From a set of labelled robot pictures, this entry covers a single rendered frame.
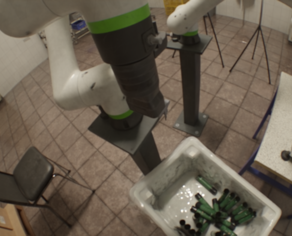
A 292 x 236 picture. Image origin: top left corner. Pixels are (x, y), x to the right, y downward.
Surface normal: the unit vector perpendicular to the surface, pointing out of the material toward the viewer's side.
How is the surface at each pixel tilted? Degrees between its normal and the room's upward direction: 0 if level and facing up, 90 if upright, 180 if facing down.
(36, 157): 0
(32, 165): 0
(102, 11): 93
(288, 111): 0
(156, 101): 70
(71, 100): 79
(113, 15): 90
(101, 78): 21
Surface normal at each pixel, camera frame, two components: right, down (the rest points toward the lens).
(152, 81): 0.70, 0.46
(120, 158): -0.21, -0.60
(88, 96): -0.01, 0.66
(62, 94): -0.09, 0.27
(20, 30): 0.22, 0.97
